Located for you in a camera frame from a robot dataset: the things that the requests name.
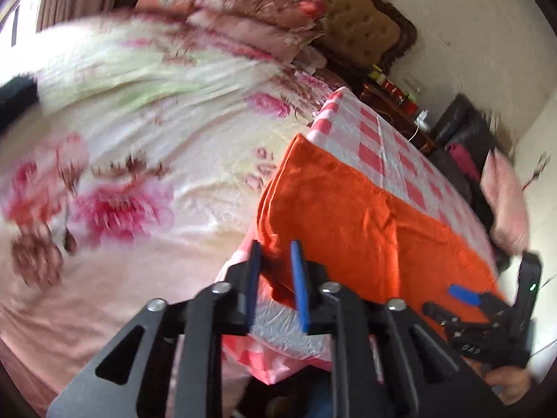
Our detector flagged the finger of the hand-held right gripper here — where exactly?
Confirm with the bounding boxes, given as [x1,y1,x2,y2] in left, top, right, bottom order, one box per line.
[423,301,497,340]
[449,284,514,318]

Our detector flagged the carved wooden nightstand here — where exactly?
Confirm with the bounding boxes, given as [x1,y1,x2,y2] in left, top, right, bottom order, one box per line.
[359,80,436,153]

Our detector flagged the person's right hand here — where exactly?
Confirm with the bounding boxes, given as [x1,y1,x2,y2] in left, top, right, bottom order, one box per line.
[485,363,534,405]

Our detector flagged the floral bed sheet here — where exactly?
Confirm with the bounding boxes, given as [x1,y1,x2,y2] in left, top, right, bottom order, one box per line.
[0,13,344,414]

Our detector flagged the floral pink pillows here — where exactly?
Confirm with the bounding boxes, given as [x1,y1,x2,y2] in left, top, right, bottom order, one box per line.
[135,0,325,67]

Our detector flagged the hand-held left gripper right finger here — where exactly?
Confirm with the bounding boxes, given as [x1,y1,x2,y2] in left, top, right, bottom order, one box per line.
[289,239,505,418]

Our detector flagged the person's blue jeans leg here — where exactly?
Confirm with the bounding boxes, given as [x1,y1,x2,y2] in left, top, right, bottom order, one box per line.
[300,372,335,418]

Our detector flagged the red box with green lid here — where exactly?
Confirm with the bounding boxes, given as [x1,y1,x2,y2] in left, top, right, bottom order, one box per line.
[385,83,414,111]

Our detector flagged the black clothes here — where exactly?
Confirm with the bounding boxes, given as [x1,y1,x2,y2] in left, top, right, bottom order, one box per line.
[448,174,493,229]

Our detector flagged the orange towel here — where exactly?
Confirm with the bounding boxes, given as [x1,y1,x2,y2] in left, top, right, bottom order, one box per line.
[256,133,508,345]

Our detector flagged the pink cloth on chair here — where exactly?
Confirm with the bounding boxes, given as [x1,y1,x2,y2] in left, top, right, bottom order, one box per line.
[481,148,532,253]

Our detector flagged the pink white checked cloth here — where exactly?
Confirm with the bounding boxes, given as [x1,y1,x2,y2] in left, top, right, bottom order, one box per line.
[215,86,497,384]

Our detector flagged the black object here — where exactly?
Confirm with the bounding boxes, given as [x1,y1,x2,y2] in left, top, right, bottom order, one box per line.
[0,76,40,128]

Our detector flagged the floral folded quilt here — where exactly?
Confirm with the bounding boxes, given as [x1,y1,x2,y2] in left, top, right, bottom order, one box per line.
[189,0,328,36]

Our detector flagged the maroon cushion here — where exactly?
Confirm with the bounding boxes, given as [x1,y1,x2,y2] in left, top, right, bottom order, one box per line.
[446,141,481,179]

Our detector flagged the tufted carved headboard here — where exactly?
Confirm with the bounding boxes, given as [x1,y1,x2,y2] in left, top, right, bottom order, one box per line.
[226,0,418,81]

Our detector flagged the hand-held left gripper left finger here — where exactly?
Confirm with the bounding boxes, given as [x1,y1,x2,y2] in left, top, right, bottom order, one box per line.
[46,240,264,418]

